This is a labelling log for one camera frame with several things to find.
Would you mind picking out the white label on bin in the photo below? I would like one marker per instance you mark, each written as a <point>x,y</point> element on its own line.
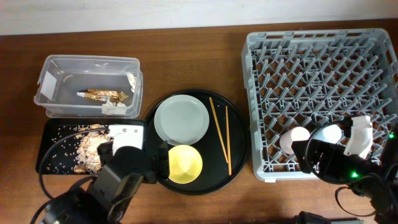
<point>48,85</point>

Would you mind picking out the gold foil wrapper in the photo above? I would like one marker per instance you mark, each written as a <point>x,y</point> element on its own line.
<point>103,95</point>

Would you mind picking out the pink plastic cup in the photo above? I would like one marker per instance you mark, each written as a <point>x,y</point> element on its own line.
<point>295,134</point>

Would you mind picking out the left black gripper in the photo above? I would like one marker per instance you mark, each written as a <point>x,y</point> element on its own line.
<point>163,171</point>

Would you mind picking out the yellow bowl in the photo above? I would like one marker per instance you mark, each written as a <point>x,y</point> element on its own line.
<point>185,164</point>

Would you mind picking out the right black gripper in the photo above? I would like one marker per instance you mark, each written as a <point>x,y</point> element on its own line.
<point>332,152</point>

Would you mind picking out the wooden chopstick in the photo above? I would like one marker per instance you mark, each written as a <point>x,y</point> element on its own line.
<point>218,129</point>
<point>228,142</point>

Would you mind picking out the round black tray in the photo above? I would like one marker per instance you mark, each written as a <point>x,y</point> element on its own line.
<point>214,174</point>

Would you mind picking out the crumpled white tissue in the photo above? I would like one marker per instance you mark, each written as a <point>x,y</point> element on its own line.
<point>113,108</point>

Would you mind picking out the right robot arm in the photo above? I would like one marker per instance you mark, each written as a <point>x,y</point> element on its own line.
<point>363,177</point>

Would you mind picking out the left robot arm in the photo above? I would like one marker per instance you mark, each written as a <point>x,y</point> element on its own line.
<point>105,198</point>

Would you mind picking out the black rectangular tray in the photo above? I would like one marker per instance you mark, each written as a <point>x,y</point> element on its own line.
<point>66,135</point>

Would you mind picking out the grey-green plate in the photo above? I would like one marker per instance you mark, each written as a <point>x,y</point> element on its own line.
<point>181,120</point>

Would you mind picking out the pile of food scraps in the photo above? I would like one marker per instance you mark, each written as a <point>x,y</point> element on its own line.
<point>88,159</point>

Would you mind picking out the clear plastic bin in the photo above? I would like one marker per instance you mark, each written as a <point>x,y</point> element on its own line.
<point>82,72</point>

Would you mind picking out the blue plastic cup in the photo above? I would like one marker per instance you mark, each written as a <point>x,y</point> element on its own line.
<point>331,134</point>

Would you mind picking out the grey dishwasher rack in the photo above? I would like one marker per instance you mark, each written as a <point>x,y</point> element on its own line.
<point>312,77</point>

